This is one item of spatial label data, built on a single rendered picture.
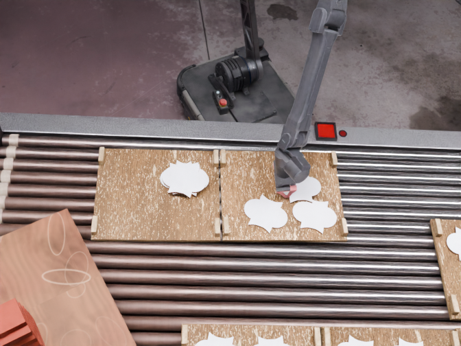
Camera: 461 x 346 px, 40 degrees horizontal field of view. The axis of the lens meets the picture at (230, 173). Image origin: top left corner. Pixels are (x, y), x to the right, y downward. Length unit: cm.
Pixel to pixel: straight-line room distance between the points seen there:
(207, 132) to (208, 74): 111
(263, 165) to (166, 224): 41
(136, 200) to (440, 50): 258
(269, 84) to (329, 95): 48
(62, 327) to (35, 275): 18
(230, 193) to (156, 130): 38
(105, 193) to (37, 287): 42
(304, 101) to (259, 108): 131
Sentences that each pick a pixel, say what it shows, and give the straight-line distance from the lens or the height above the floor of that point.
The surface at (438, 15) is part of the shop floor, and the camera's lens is 440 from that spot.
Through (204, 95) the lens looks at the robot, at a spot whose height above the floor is 24.
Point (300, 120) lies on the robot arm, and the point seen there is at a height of 126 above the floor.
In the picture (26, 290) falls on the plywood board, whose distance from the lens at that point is 189.
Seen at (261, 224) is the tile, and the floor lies 94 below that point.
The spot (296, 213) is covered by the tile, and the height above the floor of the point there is 94.
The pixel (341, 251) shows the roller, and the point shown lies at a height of 92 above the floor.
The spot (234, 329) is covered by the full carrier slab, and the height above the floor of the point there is 94.
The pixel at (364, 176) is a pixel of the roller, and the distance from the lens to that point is 227.
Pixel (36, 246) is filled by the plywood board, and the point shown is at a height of 104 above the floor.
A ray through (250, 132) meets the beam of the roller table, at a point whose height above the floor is 92.
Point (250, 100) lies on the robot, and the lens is 324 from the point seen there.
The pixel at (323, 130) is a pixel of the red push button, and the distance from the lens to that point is 233.
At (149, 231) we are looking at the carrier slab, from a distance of 204.
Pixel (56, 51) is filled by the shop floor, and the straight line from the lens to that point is 383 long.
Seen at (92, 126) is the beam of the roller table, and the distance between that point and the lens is 230.
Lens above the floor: 274
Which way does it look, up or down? 57 degrees down
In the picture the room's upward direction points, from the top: 9 degrees clockwise
